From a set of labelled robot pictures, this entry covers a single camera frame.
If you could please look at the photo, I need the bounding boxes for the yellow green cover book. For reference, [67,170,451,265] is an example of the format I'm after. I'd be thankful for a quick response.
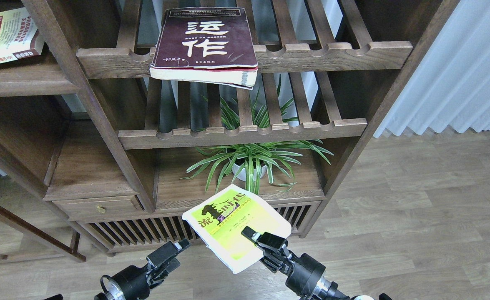
[182,184,292,274]

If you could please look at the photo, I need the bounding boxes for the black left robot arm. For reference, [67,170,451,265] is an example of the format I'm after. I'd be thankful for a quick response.
[94,238,190,300]

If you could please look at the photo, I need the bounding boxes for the green spider plant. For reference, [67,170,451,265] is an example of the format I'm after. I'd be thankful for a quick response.
[182,74,334,196]

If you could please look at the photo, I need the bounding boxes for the white pleated curtain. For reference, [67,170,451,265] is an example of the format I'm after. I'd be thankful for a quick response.
[374,0,490,138]

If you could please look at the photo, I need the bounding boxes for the brass drawer knob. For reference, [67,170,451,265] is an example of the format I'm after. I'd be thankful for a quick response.
[95,205,106,213]

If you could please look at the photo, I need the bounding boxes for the dark wooden bookshelf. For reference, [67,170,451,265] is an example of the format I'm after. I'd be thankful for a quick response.
[0,0,458,256]

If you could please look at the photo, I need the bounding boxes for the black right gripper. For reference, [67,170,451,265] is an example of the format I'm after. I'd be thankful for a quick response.
[241,226,333,300]

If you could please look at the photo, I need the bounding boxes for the maroon book white characters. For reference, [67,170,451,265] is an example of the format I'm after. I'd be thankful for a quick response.
[149,7,258,90]

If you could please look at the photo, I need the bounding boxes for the dark wooden side frame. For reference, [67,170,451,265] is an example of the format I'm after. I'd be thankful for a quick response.
[0,206,86,263]

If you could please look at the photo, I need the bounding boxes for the white plant pot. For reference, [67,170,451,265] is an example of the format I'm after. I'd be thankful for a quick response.
[232,162,266,182]

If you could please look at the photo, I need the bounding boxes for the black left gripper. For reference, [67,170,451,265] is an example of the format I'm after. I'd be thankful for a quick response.
[99,238,190,300]

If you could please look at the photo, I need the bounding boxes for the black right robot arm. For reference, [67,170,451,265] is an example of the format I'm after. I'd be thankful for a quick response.
[241,226,350,300]

